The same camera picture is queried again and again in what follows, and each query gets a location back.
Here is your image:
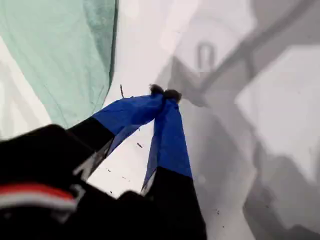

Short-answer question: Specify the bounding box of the arm red white wire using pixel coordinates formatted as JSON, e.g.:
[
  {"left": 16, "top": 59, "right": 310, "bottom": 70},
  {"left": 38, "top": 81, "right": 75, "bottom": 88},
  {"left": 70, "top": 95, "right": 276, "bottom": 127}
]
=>
[{"left": 0, "top": 183, "right": 79, "bottom": 210}]

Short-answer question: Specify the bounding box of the pale green T-shirt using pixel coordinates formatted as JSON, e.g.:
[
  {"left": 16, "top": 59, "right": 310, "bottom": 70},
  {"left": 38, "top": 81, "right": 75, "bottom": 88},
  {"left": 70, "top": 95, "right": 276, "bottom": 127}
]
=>
[{"left": 0, "top": 0, "right": 120, "bottom": 130}]

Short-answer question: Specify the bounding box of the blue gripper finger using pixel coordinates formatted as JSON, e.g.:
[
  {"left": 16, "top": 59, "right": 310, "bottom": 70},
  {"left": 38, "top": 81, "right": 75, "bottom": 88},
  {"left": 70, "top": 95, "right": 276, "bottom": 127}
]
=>
[
  {"left": 67, "top": 84, "right": 166, "bottom": 181},
  {"left": 141, "top": 89, "right": 208, "bottom": 240}
]

